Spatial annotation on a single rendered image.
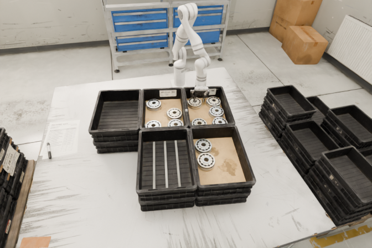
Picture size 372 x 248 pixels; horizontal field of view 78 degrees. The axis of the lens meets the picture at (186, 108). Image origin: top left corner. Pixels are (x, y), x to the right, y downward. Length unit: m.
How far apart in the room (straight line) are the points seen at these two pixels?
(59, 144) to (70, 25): 2.78
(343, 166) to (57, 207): 1.98
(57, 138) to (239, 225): 1.30
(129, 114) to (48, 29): 2.95
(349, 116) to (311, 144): 0.51
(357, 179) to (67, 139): 2.10
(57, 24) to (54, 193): 3.16
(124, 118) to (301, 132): 1.63
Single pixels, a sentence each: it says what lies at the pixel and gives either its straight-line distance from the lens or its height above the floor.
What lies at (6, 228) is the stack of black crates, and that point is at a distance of 2.23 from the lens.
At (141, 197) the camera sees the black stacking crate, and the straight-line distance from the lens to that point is 1.25.
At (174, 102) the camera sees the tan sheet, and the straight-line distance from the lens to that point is 1.71.
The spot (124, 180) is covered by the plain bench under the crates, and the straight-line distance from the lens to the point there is 1.48.
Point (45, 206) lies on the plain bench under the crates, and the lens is 1.55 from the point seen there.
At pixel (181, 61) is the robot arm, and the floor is 1.02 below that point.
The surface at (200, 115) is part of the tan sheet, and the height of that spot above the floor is 0.83.
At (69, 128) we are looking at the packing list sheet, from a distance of 1.86.
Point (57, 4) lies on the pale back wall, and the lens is 4.18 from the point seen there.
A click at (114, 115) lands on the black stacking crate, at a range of 1.66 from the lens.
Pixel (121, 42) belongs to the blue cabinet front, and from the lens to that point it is 3.41.
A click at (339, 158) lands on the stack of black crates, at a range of 2.21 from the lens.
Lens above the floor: 1.97
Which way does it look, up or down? 43 degrees down
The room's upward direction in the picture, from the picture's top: 3 degrees clockwise
